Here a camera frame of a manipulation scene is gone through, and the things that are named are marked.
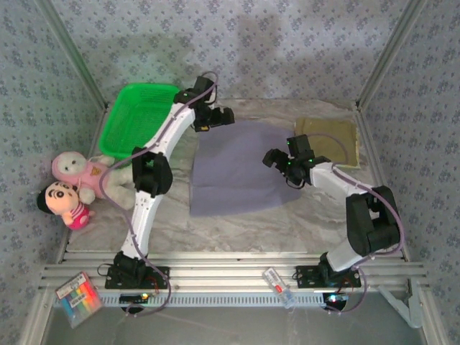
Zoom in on plain lavender skirt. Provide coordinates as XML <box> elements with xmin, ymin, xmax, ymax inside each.
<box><xmin>189</xmin><ymin>120</ymin><xmax>303</xmax><ymax>218</ymax></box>

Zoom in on aluminium frame post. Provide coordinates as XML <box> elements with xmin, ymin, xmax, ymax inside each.
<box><xmin>355</xmin><ymin>0</ymin><xmax>431</xmax><ymax>109</ymax></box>
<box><xmin>35</xmin><ymin>0</ymin><xmax>109</xmax><ymax>111</ymax></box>

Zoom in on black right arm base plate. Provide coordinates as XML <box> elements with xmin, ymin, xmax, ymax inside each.
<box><xmin>295</xmin><ymin>264</ymin><xmax>362</xmax><ymax>288</ymax></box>

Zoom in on grey slotted cable duct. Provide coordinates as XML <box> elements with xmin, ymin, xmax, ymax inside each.
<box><xmin>53</xmin><ymin>291</ymin><xmax>328</xmax><ymax>308</ymax></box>

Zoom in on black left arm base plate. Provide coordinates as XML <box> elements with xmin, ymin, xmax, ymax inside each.
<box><xmin>104</xmin><ymin>264</ymin><xmax>170</xmax><ymax>290</ymax></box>

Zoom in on olive khaki skirt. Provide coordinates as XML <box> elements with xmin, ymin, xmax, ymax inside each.
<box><xmin>294</xmin><ymin>116</ymin><xmax>360</xmax><ymax>169</ymax></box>

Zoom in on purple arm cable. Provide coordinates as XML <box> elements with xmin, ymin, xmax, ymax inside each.
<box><xmin>98</xmin><ymin>71</ymin><xmax>220</xmax><ymax>319</ymax></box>
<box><xmin>304</xmin><ymin>132</ymin><xmax>407</xmax><ymax>314</ymax></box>

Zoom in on aluminium extrusion base rails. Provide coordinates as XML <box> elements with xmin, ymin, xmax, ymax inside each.
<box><xmin>38</xmin><ymin>250</ymin><xmax>431</xmax><ymax>291</ymax></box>

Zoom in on small clear box red label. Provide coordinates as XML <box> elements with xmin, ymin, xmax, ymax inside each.
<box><xmin>262</xmin><ymin>267</ymin><xmax>298</xmax><ymax>309</ymax></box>

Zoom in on clear box of coloured markers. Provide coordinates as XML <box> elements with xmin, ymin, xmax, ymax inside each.
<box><xmin>54</xmin><ymin>272</ymin><xmax>104</xmax><ymax>328</ymax></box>

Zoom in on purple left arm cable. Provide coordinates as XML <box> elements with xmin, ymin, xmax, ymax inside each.
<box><xmin>98</xmin><ymin>71</ymin><xmax>220</xmax><ymax>319</ymax></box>

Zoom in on green plastic basket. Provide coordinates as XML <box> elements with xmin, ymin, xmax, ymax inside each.
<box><xmin>98</xmin><ymin>83</ymin><xmax>180</xmax><ymax>159</ymax></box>

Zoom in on pink hooded plush doll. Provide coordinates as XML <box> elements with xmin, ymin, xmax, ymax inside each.
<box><xmin>51</xmin><ymin>150</ymin><xmax>137</xmax><ymax>211</ymax></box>

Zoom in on black-haired plush doll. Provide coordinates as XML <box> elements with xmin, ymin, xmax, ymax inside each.
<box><xmin>35</xmin><ymin>180</ymin><xmax>96</xmax><ymax>231</ymax></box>

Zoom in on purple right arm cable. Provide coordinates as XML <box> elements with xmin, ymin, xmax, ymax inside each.
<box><xmin>304</xmin><ymin>132</ymin><xmax>407</xmax><ymax>314</ymax></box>

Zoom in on grey metal corner bracket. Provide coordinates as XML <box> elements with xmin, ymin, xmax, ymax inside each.
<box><xmin>377</xmin><ymin>283</ymin><xmax>423</xmax><ymax>330</ymax></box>

